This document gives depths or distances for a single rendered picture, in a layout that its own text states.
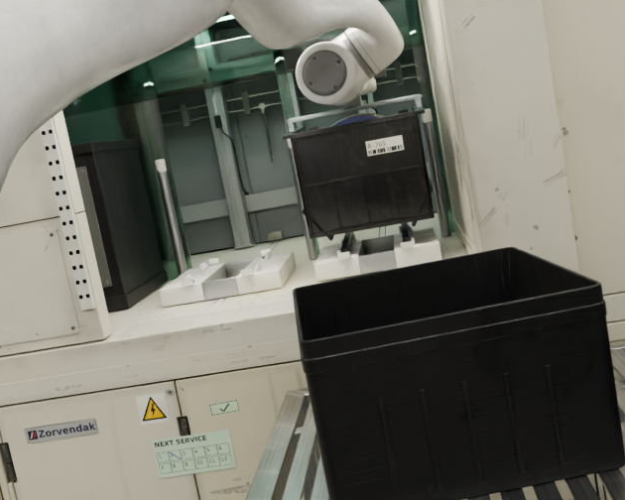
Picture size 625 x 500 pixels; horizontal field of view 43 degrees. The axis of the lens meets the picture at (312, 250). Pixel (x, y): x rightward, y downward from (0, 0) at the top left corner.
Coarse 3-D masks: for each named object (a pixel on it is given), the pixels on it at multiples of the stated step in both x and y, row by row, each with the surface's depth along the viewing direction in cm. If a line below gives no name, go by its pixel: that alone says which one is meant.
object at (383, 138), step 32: (416, 96) 138; (288, 128) 141; (352, 128) 131; (384, 128) 130; (416, 128) 130; (320, 160) 133; (352, 160) 132; (384, 160) 132; (416, 160) 131; (320, 192) 134; (352, 192) 133; (384, 192) 133; (416, 192) 132; (320, 224) 135; (352, 224) 134; (384, 224) 134
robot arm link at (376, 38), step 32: (256, 0) 94; (288, 0) 97; (320, 0) 102; (352, 0) 104; (256, 32) 100; (288, 32) 100; (320, 32) 103; (352, 32) 112; (384, 32) 108; (384, 64) 113
